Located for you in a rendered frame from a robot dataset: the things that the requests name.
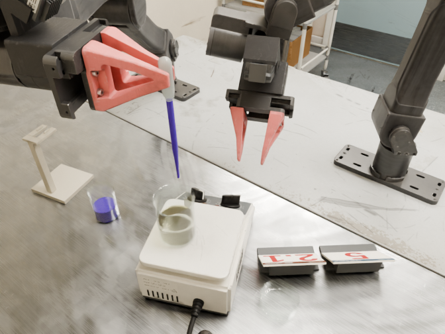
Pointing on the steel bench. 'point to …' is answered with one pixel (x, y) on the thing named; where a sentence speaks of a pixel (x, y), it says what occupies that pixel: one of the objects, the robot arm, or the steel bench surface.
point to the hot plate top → (199, 245)
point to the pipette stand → (79, 177)
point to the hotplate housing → (203, 287)
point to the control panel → (222, 206)
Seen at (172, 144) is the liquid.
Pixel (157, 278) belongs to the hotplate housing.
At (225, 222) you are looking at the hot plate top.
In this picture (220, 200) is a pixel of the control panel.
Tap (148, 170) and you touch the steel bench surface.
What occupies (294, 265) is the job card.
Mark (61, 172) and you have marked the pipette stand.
